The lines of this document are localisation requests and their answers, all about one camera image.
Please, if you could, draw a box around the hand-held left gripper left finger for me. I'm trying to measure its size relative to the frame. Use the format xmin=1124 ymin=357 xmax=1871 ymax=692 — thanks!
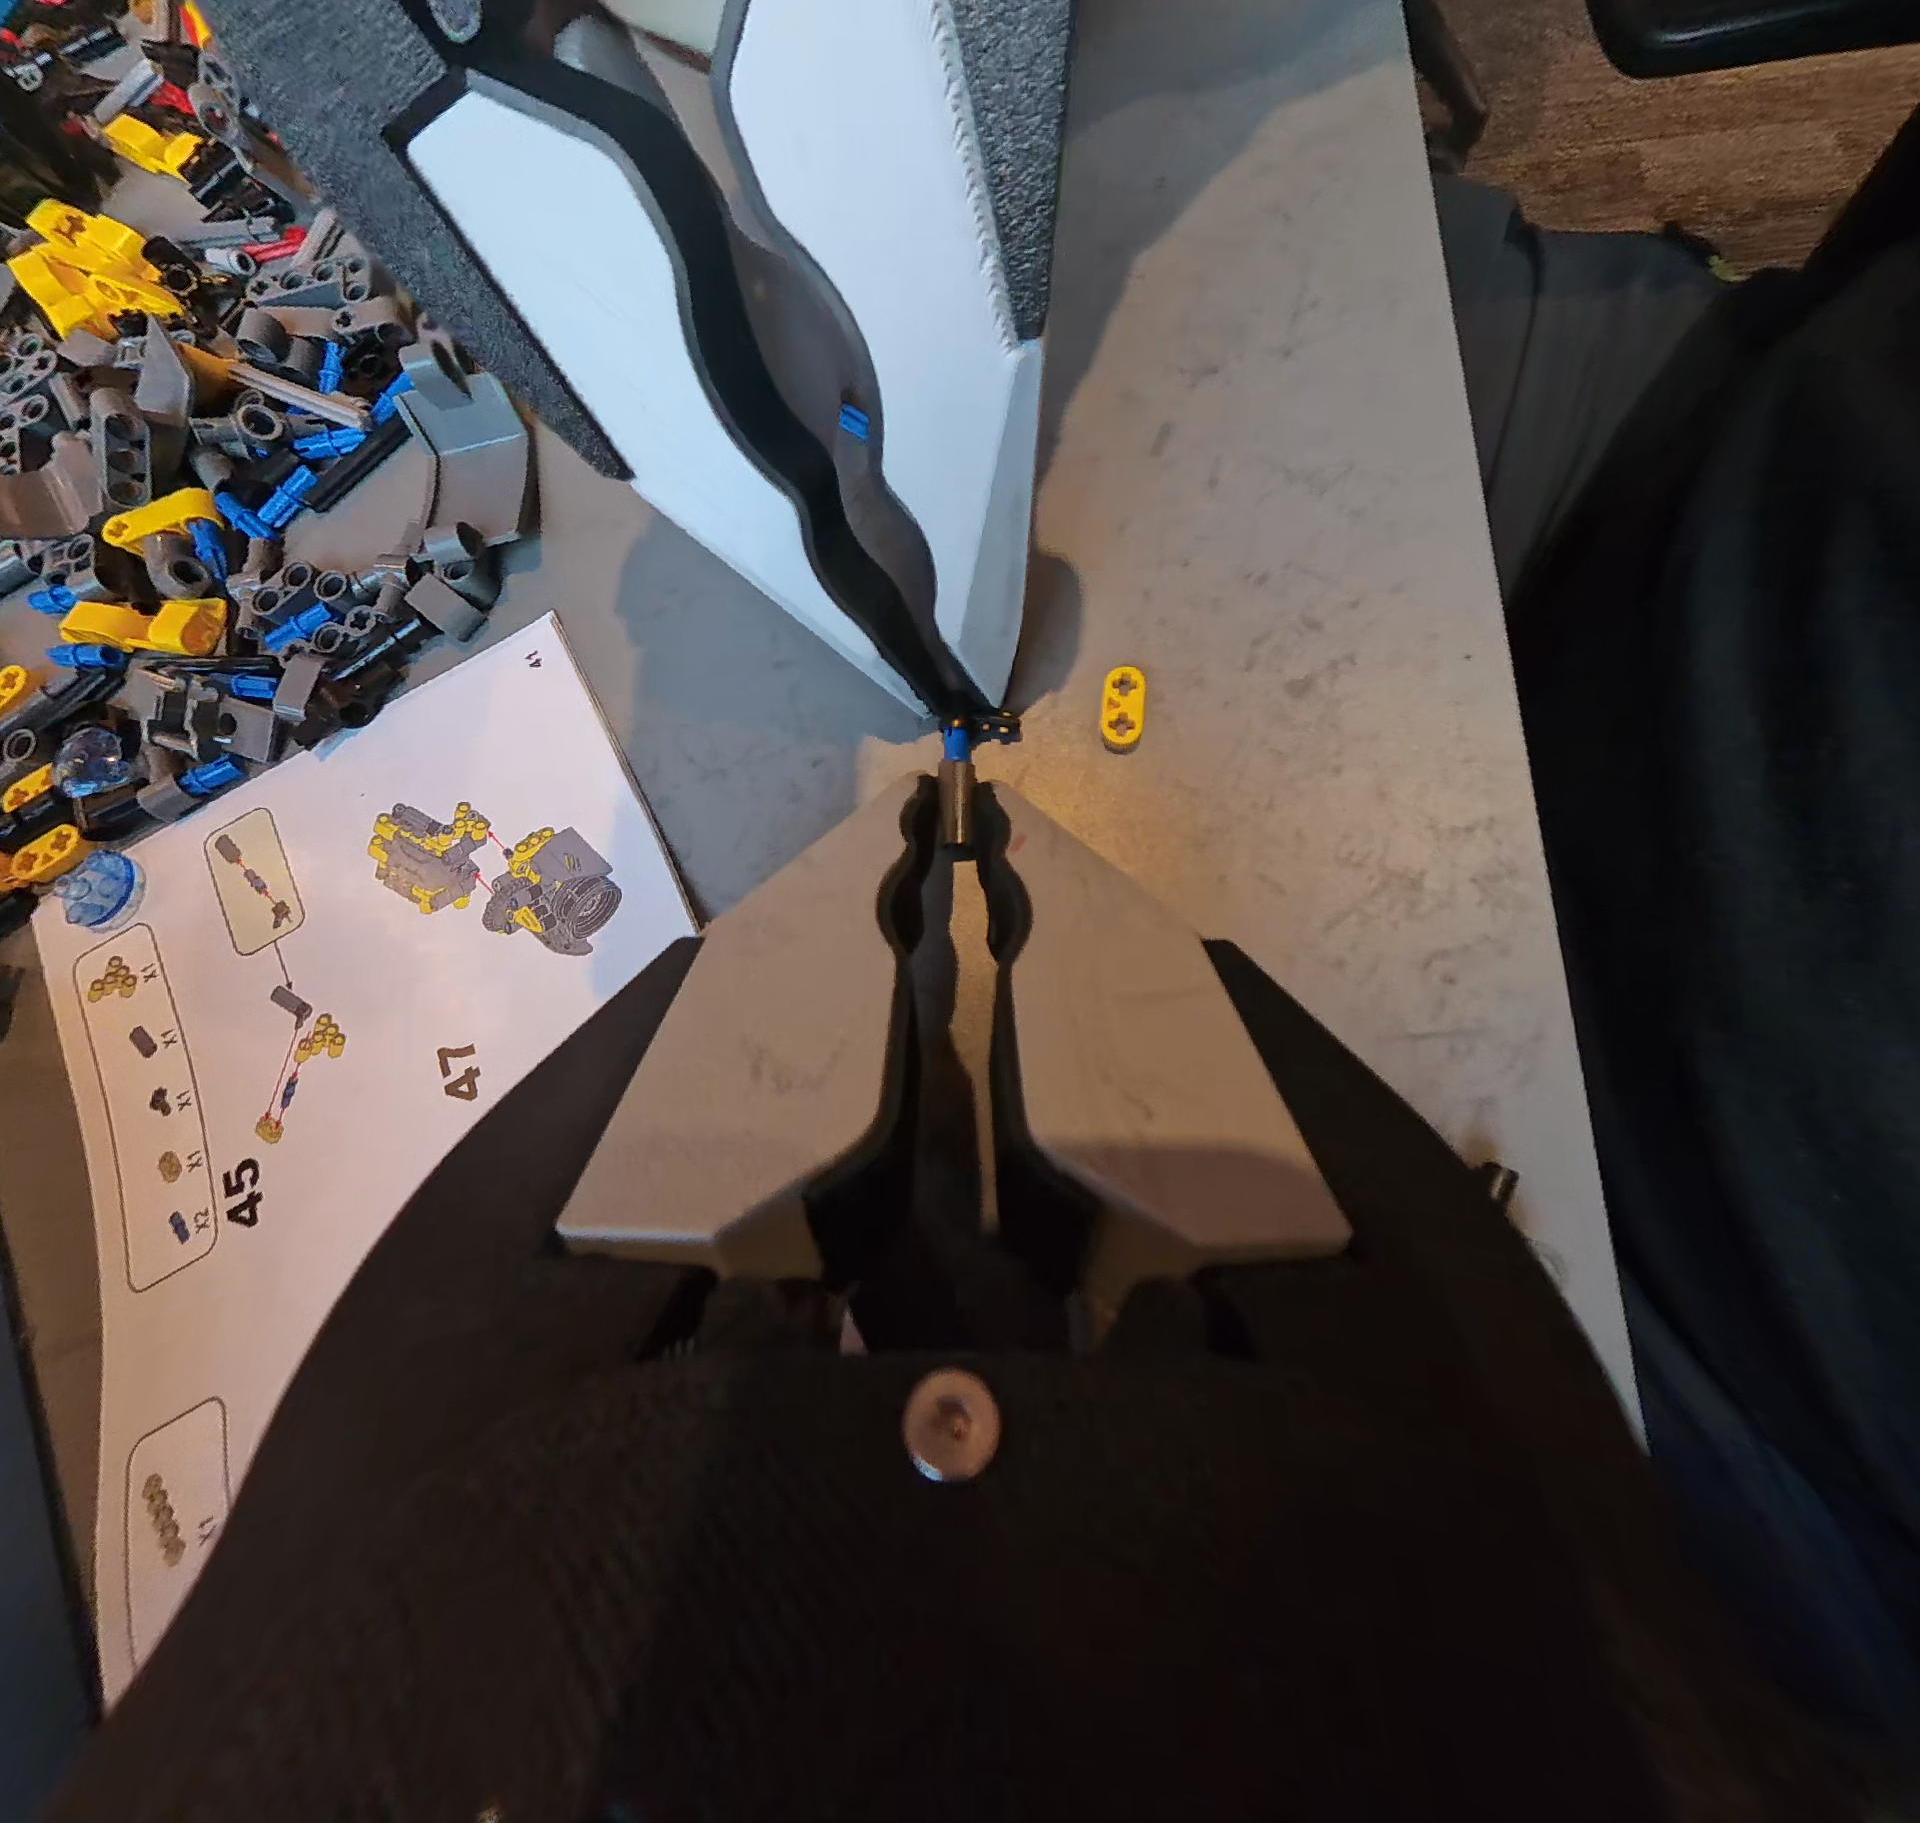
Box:
xmin=554 ymin=779 xmax=948 ymax=1285

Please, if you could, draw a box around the pile of toy brick parts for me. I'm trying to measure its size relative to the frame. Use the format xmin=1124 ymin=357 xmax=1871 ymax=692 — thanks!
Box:
xmin=0 ymin=0 xmax=538 ymax=896

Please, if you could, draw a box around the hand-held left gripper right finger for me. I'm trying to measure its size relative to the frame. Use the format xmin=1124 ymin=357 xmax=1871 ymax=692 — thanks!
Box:
xmin=966 ymin=779 xmax=1357 ymax=1293

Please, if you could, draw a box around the transparent blue round plate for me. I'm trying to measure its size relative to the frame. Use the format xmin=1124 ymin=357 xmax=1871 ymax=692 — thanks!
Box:
xmin=56 ymin=849 xmax=149 ymax=931

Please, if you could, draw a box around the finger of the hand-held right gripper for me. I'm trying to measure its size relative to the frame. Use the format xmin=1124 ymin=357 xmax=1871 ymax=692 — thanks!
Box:
xmin=383 ymin=70 xmax=970 ymax=723
xmin=709 ymin=0 xmax=1046 ymax=714

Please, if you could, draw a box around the white building instruction booklet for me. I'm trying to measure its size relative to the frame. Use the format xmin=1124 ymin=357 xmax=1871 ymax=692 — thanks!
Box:
xmin=31 ymin=611 xmax=704 ymax=1707

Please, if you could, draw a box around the grey desk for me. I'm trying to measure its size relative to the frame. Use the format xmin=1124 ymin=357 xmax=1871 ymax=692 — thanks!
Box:
xmin=0 ymin=0 xmax=1649 ymax=1727

